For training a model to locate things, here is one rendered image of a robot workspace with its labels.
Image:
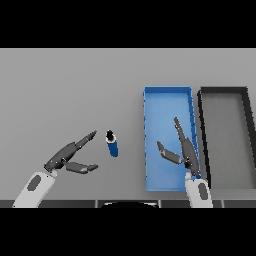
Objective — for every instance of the blue bin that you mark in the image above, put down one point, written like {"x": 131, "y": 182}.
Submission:
{"x": 163, "y": 133}

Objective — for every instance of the blue pipe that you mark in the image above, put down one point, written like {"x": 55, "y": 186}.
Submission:
{"x": 112, "y": 145}

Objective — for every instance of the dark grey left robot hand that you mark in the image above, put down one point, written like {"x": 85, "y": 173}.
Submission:
{"x": 63, "y": 155}

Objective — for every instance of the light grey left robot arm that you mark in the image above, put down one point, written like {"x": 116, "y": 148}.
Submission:
{"x": 34, "y": 190}

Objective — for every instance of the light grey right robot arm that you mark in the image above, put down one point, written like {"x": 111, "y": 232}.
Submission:
{"x": 199, "y": 192}

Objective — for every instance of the dark grey bin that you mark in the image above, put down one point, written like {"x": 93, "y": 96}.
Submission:
{"x": 226, "y": 140}

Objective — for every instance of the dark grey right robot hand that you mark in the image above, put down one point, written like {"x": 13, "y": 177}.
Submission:
{"x": 187, "y": 151}

